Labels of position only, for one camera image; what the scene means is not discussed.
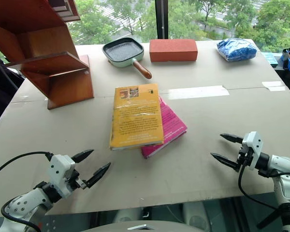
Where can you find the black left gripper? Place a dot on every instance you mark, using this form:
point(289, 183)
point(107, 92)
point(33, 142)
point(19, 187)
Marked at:
point(75, 181)

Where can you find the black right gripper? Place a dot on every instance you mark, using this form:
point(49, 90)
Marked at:
point(244, 157)

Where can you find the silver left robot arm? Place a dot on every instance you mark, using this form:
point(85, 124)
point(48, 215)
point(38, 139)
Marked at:
point(21, 205)

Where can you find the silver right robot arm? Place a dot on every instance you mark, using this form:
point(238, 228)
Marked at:
point(285, 164)

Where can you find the pink book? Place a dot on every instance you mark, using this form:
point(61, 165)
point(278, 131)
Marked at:
point(171, 123)

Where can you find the yellow book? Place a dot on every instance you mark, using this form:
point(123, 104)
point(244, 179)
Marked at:
point(135, 116)

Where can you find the brown wooden bookshelf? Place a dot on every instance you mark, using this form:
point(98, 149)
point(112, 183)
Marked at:
point(50, 62)

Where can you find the long clear tape strip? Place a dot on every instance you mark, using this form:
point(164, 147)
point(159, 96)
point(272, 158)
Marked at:
point(198, 92)

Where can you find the pale rounded shape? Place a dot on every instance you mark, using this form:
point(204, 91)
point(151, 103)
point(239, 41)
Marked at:
point(195, 217)

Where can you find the teal box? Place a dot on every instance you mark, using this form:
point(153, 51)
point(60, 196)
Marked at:
point(270, 58)

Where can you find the blue plastic bag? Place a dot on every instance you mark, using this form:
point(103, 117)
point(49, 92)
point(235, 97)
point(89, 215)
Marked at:
point(236, 49)

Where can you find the black cloth-covered object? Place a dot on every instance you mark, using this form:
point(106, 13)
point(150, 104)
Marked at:
point(2, 91)

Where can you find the red brick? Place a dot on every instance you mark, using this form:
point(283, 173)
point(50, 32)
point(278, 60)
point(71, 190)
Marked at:
point(172, 49)

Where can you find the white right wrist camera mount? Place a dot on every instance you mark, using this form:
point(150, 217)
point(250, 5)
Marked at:
point(255, 145)

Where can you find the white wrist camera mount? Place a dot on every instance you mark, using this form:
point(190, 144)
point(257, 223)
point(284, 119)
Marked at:
point(59, 169)
point(255, 145)

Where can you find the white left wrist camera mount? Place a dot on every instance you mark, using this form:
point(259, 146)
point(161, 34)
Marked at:
point(59, 169)

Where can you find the dark window frame post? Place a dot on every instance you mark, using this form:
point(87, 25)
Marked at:
point(165, 17)

